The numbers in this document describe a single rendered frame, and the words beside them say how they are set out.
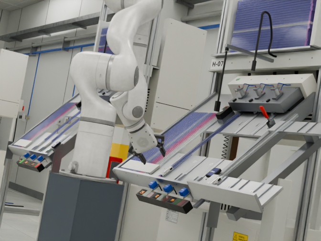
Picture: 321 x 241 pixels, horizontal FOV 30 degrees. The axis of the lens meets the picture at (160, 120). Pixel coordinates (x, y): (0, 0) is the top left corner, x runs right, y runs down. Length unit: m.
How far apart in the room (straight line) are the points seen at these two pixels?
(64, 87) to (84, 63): 6.38
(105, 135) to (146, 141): 0.51
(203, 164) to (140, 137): 0.28
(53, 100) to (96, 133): 6.69
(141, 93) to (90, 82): 0.39
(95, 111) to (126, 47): 0.25
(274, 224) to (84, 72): 0.82
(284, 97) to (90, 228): 1.07
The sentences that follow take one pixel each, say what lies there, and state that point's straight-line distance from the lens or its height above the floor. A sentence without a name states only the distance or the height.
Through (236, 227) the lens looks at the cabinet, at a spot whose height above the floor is 0.58.
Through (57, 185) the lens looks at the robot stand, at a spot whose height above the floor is 0.66.
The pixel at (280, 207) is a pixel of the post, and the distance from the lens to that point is 2.10.
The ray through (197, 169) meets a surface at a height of 0.79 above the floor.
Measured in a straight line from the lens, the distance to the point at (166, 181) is 2.45.
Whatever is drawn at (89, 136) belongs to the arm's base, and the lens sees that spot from 1.96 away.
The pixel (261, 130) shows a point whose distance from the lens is 2.53.
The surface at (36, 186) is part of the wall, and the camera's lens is 8.68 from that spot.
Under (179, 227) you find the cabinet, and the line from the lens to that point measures 2.89.
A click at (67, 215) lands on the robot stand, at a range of 1.94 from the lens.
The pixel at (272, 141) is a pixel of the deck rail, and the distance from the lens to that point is 2.48.
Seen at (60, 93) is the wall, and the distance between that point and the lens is 8.44.
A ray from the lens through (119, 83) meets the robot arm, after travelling 1.97.
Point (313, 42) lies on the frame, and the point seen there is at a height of 1.40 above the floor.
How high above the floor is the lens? 0.80
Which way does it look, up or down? 4 degrees up
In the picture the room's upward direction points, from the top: 10 degrees clockwise
